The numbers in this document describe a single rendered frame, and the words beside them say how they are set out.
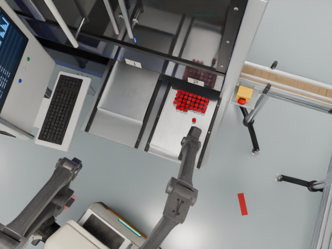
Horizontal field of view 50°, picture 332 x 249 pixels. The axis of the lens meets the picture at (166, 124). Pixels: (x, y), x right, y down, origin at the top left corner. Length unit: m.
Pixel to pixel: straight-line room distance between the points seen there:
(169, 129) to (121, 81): 0.39
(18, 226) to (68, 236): 0.24
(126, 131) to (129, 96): 0.19
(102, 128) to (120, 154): 0.88
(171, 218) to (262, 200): 1.63
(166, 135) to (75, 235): 0.74
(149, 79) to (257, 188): 1.26
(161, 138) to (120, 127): 0.23
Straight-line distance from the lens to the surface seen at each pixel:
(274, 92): 1.98
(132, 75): 2.02
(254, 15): 1.21
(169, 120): 1.92
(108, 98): 2.00
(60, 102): 2.12
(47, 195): 1.35
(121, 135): 1.93
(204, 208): 2.74
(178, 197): 1.24
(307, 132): 2.96
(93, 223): 1.74
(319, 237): 2.32
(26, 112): 2.05
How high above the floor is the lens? 2.73
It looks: 75 degrees down
